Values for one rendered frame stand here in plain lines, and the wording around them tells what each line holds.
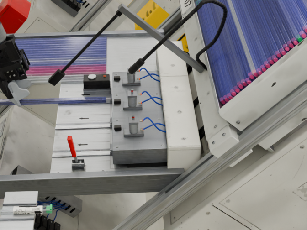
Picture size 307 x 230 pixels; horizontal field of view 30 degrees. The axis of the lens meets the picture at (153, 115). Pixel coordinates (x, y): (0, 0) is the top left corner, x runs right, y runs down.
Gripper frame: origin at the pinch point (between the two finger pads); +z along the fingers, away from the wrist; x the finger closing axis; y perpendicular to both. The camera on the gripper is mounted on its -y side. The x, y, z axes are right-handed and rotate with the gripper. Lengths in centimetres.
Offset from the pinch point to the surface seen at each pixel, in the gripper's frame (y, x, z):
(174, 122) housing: 43.3, -21.0, 3.9
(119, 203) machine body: 10, 18, 68
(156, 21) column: 23, 282, 144
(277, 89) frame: 68, -34, -9
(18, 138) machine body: -14.6, 21.0, 29.0
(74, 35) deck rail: 14.1, 35.8, 3.7
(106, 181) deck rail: 24.4, -32.2, 7.7
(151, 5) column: 22, 291, 134
